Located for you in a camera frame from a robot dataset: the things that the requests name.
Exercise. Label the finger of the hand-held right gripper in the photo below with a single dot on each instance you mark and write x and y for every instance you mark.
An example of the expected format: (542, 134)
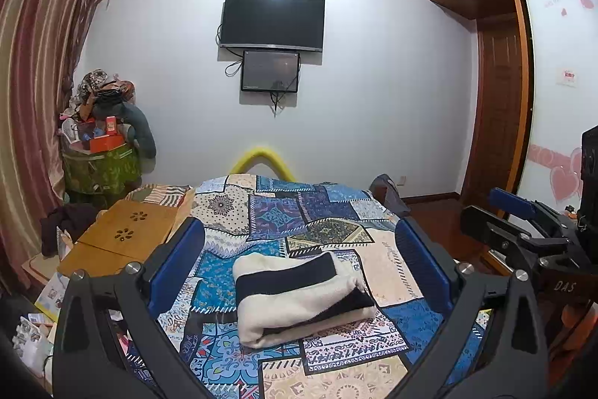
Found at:
(490, 226)
(511, 201)

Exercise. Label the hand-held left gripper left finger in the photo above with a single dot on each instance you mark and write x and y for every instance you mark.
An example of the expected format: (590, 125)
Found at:
(180, 258)

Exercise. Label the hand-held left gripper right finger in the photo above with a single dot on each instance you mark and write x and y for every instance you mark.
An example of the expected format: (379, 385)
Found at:
(420, 261)

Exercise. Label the white and navy knit sweater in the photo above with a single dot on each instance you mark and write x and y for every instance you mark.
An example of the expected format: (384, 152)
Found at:
(299, 287)

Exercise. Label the pile of patterned clothes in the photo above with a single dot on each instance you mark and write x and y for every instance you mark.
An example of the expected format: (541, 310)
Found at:
(103, 93)

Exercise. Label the person's right hand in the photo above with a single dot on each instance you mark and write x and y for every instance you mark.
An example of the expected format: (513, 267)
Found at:
(577, 324)

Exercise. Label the wooden lap desk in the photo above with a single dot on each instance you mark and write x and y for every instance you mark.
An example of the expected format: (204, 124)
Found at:
(121, 235)

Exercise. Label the patterned beige pillow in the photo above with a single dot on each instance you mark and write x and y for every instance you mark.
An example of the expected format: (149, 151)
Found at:
(159, 194)

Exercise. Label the brown wooden door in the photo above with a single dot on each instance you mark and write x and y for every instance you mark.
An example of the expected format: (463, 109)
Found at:
(500, 118)

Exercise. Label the dark cloth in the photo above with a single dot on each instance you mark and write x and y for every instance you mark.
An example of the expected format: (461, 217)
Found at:
(70, 226)

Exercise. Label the green patterned covered bin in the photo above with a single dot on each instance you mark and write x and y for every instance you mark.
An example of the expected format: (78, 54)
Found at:
(100, 172)

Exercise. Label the blue patchwork blanket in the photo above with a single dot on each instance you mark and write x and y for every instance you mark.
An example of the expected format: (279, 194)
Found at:
(289, 216)

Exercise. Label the white sliding wardrobe door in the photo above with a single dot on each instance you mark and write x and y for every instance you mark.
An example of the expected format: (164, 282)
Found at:
(560, 90)

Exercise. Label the yellow foam bed end pad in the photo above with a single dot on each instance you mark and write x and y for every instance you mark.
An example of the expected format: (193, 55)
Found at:
(261, 158)

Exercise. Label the orange box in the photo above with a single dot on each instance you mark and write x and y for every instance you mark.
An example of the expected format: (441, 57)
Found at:
(106, 142)

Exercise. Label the pile of white packets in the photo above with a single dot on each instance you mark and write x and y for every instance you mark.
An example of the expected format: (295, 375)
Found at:
(35, 329)

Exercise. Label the striped red curtain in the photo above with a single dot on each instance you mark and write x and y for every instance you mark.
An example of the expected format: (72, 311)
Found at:
(42, 100)

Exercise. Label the white wall socket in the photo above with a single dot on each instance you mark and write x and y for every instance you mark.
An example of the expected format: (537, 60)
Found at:
(403, 180)

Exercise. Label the small black wall monitor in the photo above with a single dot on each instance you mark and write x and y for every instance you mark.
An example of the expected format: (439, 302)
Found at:
(270, 71)

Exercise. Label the black wall television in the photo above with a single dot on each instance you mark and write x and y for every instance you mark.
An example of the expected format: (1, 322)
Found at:
(272, 21)

